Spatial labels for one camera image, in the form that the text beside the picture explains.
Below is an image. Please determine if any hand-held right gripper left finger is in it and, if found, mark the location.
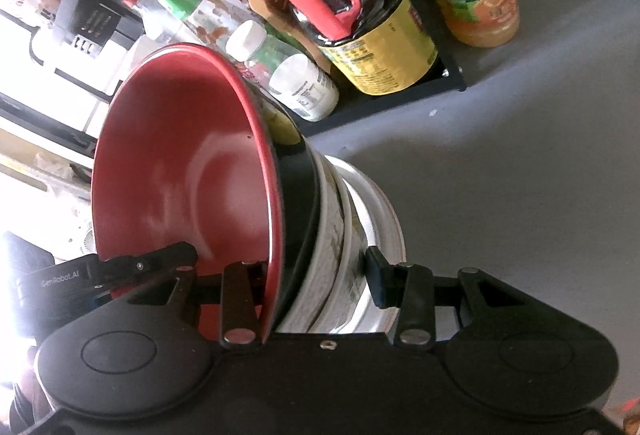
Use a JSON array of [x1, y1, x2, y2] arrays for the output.
[[122, 260, 268, 351]]

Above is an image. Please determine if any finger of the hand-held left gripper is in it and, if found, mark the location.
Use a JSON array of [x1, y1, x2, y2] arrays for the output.
[[91, 242, 200, 289]]

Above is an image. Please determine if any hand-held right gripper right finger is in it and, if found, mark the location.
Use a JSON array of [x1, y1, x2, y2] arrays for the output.
[[365, 245, 509, 349]]

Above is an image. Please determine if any large white printed plate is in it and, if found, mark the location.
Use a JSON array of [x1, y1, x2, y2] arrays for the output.
[[344, 154, 407, 336]]

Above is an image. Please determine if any red and black bowl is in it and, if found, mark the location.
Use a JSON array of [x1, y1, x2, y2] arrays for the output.
[[90, 43, 321, 334]]

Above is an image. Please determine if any black metal spice rack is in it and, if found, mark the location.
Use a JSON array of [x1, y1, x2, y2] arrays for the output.
[[0, 0, 469, 138]]

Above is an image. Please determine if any white-capped powder jar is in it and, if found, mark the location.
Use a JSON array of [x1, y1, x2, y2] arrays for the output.
[[224, 21, 341, 122]]

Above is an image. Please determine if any red-capped clear bottle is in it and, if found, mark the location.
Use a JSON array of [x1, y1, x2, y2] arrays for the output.
[[123, 0, 173, 43]]

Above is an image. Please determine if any green label sauce bottle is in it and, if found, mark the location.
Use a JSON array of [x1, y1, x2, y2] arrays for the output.
[[135, 0, 262, 48]]

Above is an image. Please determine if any dark red-handled sauce bottle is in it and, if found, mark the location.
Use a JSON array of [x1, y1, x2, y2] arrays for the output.
[[237, 0, 441, 96]]

